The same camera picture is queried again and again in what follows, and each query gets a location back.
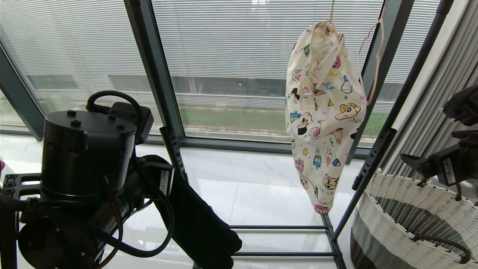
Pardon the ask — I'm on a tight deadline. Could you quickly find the window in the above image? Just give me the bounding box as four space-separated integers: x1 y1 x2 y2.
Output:
0 0 443 163

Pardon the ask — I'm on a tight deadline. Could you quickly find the white laundry basket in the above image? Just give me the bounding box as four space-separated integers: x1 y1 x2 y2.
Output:
350 173 478 269

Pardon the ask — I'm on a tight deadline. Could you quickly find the black clothes rack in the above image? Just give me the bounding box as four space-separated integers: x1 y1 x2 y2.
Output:
125 0 455 269

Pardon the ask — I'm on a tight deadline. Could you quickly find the black garment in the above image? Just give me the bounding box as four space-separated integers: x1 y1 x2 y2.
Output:
164 175 243 269

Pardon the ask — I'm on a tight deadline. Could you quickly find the black cable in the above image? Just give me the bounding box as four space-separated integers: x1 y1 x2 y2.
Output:
91 148 176 259
86 90 143 129

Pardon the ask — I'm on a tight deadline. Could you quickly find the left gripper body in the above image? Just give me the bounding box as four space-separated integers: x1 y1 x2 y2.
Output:
133 154 175 205

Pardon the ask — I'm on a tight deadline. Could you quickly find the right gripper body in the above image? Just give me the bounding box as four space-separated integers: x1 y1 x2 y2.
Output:
429 142 478 186

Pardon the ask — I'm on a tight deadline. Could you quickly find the white curtain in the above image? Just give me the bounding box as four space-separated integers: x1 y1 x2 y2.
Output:
381 0 478 187

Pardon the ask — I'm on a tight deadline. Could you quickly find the pink clothes hanger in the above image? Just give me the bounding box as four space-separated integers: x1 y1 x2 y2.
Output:
358 0 387 107
312 0 346 49

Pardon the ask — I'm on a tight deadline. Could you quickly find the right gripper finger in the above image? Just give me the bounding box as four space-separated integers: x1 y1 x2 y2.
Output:
401 153 434 179

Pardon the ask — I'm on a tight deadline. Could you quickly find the cream printed garment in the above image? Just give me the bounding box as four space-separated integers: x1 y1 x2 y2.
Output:
285 21 368 215

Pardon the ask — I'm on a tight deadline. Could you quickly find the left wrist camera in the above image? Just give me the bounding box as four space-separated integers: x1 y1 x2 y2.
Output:
108 102 154 145

